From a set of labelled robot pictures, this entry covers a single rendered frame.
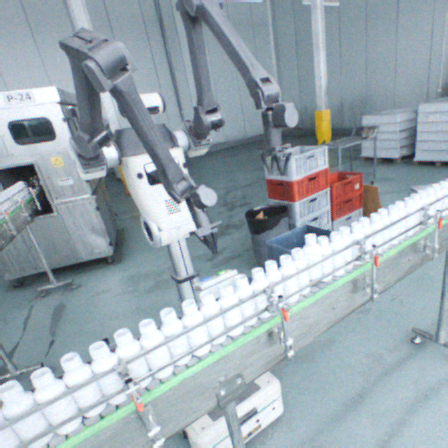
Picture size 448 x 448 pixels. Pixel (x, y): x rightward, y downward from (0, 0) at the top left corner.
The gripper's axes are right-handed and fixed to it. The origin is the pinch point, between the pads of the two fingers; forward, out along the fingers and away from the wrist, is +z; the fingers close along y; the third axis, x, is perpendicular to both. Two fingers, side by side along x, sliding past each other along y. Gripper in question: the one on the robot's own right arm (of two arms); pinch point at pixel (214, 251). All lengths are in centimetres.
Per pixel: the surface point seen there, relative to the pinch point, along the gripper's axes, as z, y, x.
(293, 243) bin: 17, 69, 49
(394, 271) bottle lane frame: 37, 70, -13
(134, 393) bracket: 21, -42, -25
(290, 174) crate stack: -30, 171, 153
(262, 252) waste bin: 32, 125, 179
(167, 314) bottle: 9.1, -26.8, -18.5
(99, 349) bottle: 10.1, -43.8, -15.6
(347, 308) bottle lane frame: 40, 38, -12
